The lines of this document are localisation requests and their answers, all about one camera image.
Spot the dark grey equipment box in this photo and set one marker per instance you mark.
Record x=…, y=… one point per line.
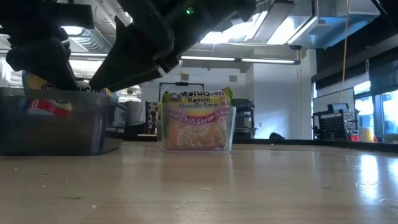
x=62, y=133

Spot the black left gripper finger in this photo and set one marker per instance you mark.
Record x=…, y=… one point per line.
x=43, y=65

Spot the black dome-shaped object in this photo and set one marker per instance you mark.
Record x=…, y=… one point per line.
x=276, y=136

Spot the black partition panel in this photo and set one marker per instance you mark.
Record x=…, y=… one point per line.
x=135, y=115

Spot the silver rectangular ceiling duct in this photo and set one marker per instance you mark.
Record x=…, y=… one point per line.
x=329, y=28

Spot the small red item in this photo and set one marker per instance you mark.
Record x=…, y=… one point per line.
x=353, y=137

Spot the yellow plastic container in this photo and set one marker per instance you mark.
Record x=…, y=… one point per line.
x=367, y=134

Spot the black aluminium rig frame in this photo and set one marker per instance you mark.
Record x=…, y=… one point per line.
x=311, y=142

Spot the black equipment cart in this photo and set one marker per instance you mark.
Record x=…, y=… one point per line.
x=244, y=118

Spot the long ceiling light strip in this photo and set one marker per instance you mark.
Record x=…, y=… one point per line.
x=88, y=55
x=236, y=59

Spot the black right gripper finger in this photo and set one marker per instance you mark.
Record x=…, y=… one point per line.
x=130, y=62

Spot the black metal frame stand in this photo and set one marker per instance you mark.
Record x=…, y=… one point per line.
x=182, y=83

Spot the green pink lime shrimp pack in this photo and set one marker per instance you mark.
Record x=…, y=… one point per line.
x=196, y=130

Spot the dark patterned fabric panel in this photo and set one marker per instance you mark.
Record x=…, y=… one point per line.
x=151, y=116

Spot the silver ventilation duct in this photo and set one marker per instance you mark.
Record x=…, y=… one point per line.
x=90, y=40

